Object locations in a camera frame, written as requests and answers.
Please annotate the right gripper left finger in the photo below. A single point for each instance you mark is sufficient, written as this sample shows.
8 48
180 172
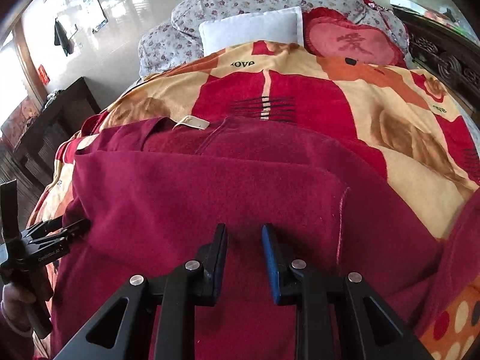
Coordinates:
154 318

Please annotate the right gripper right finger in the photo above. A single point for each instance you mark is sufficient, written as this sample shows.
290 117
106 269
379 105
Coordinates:
336 317

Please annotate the maroon fleece garment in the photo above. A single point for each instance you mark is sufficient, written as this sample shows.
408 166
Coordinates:
154 193

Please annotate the person left hand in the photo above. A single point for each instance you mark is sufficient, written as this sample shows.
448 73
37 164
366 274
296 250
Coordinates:
16 298

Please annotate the magenta left sleeve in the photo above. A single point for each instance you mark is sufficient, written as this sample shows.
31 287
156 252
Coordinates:
16 344

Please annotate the red decorated box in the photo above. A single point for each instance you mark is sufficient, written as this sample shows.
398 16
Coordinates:
18 121

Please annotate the dark wooden side cabinet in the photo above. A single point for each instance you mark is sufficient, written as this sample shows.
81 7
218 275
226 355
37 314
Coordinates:
60 119

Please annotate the orange red patterned blanket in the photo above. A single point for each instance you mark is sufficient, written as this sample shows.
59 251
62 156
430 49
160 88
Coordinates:
401 122

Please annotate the carved dark wooden headboard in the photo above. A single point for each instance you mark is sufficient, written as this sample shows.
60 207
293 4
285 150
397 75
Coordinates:
447 54

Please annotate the red heart cushion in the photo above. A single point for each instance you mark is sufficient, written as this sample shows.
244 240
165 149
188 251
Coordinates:
328 33

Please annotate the white pillow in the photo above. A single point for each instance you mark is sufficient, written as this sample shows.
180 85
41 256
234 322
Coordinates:
281 26

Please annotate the floral grey quilt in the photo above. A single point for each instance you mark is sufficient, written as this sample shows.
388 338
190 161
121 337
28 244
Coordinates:
177 41

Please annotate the red paper wall sign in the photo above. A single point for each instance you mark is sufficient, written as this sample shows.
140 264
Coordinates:
42 73

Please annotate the dark cloth on wall hook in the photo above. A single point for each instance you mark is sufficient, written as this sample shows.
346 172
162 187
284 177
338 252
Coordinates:
61 38

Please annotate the wall calendar poster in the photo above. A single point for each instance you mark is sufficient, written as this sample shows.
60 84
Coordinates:
93 13

